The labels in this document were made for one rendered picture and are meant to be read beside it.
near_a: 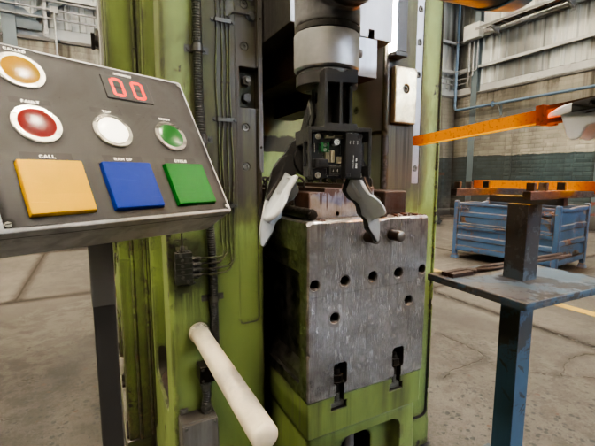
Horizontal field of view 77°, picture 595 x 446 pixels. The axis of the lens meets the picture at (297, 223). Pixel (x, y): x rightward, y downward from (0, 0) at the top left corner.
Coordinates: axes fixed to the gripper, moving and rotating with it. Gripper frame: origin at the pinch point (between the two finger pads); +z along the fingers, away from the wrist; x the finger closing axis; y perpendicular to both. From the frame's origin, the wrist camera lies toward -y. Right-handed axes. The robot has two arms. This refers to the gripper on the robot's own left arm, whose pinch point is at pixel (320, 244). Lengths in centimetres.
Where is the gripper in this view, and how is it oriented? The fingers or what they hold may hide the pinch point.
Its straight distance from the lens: 48.3
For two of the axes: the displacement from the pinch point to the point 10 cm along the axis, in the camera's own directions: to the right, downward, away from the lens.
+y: 2.3, 1.2, -9.7
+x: 9.7, -0.3, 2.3
